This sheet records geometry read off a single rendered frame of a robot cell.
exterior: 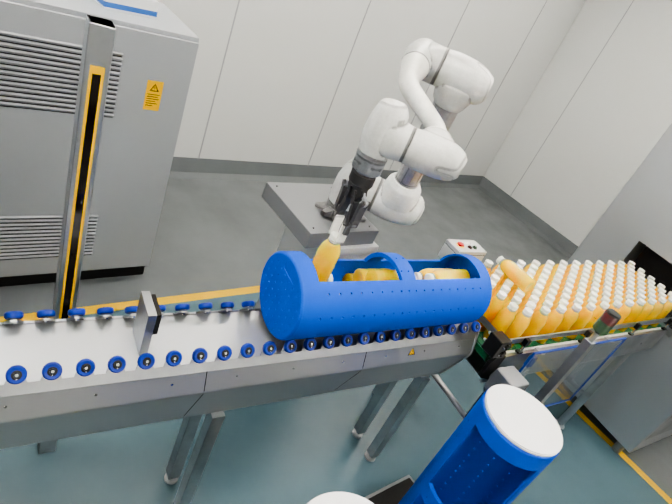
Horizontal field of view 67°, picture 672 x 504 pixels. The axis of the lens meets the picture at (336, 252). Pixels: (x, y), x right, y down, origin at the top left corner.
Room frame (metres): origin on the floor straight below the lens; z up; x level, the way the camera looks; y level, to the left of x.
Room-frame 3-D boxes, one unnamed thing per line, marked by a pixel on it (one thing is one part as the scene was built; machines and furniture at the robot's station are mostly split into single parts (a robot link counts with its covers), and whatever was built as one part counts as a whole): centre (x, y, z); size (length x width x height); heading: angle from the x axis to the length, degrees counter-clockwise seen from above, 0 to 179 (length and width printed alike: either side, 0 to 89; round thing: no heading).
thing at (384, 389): (1.93, -0.50, 0.31); 0.06 x 0.06 x 0.63; 41
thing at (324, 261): (1.37, 0.02, 1.23); 0.07 x 0.07 x 0.19
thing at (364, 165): (1.37, 0.02, 1.59); 0.09 x 0.09 x 0.06
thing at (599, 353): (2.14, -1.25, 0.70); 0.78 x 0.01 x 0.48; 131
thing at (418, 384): (1.83, -0.60, 0.31); 0.06 x 0.06 x 0.63; 41
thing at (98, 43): (1.19, 0.74, 0.85); 0.06 x 0.06 x 1.70; 41
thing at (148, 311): (1.05, 0.40, 1.00); 0.10 x 0.04 x 0.15; 41
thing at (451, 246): (2.28, -0.56, 1.05); 0.20 x 0.10 x 0.10; 131
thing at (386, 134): (1.37, 0.01, 1.70); 0.13 x 0.11 x 0.16; 90
